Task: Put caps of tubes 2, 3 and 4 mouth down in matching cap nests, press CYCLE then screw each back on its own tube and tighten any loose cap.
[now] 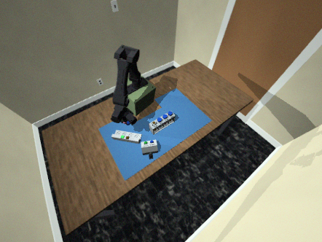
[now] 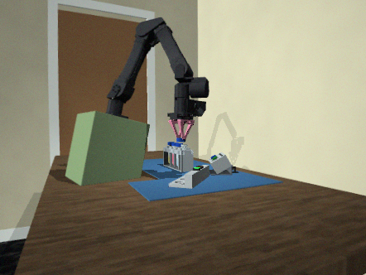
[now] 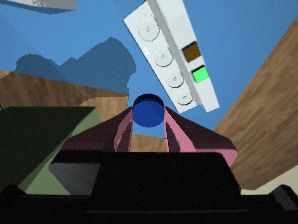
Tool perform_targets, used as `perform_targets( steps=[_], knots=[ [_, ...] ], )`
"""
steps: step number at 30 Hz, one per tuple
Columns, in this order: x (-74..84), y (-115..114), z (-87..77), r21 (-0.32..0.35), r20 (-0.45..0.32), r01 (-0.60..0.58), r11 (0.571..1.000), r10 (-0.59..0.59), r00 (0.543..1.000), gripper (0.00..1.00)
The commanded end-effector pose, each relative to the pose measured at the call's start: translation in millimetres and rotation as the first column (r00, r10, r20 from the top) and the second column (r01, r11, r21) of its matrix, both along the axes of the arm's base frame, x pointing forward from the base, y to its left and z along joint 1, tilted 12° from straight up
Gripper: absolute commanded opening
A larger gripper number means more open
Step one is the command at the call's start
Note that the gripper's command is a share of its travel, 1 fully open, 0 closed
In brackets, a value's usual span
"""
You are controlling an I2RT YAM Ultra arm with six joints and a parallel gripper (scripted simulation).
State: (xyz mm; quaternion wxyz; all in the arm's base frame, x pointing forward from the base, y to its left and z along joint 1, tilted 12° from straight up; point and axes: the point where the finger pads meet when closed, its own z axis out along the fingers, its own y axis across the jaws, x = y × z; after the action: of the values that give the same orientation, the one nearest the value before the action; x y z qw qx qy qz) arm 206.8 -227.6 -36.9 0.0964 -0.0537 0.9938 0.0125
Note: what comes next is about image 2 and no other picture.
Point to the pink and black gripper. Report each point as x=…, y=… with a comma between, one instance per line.
x=181, y=117

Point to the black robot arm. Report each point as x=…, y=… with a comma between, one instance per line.
x=146, y=38

